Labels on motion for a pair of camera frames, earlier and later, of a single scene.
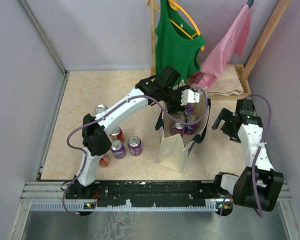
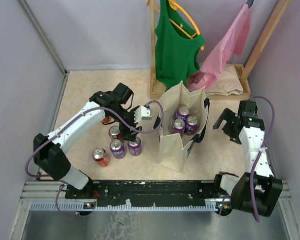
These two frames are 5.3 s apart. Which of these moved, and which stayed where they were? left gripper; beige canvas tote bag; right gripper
Moved: left gripper
Stayed: right gripper; beige canvas tote bag
